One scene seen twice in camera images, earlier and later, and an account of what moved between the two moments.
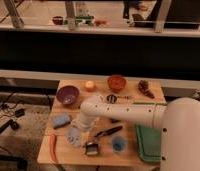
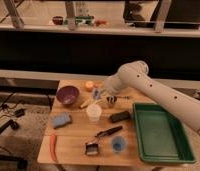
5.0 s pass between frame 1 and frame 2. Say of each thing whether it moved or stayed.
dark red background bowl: stayed
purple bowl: stayed
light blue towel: moved
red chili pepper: stayed
